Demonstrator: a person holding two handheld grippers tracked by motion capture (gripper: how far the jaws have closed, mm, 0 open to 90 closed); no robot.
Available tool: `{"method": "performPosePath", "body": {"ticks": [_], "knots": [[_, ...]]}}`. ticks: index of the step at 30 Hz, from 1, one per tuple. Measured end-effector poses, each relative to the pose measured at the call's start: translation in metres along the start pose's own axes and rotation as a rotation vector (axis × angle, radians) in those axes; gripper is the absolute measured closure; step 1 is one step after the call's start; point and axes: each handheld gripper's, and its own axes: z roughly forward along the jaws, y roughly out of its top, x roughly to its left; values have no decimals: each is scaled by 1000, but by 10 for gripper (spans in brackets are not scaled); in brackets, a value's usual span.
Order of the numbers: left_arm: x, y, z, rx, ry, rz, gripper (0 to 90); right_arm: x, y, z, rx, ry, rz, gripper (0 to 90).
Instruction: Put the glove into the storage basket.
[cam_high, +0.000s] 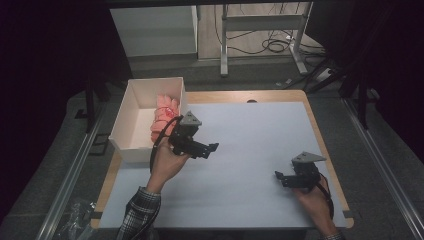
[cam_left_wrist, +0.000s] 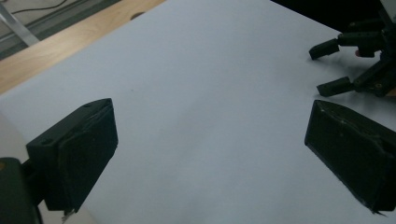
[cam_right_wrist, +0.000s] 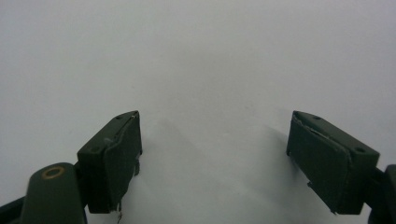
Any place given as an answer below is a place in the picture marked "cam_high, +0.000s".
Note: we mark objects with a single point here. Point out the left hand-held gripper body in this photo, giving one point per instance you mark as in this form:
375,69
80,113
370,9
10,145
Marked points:
183,138

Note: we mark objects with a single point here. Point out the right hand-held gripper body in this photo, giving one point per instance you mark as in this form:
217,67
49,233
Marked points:
305,175

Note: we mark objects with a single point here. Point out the pink glove with red print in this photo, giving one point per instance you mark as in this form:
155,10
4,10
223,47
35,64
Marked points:
165,115

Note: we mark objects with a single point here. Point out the white cardboard box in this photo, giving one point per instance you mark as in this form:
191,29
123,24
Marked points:
140,123

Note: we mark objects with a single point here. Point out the person's left hand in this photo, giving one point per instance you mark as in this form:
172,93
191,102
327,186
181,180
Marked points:
166,163

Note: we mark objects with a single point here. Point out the person's right hand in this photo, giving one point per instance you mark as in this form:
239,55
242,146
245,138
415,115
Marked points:
315,205

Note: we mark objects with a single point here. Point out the pale lavender table mat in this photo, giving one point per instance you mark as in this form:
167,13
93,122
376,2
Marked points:
240,196

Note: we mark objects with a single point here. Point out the black tape piece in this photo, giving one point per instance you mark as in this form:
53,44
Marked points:
96,215
348,214

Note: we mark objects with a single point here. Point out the black metal stand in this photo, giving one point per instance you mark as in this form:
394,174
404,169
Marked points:
362,100
90,106

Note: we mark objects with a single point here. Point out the white power strip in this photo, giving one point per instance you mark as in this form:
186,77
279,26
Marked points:
323,75

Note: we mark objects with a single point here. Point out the white cabinet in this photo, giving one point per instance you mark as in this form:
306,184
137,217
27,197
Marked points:
156,30

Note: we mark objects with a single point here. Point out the clear plastic bag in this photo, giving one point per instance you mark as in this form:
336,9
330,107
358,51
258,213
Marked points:
75,220

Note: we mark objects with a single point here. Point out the aluminium rail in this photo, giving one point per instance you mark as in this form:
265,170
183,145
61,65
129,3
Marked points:
71,176
383,166

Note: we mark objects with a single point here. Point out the black floor bracket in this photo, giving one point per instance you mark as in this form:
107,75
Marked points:
99,144

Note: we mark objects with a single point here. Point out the grey metal desk frame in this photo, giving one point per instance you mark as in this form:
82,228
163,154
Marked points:
263,22

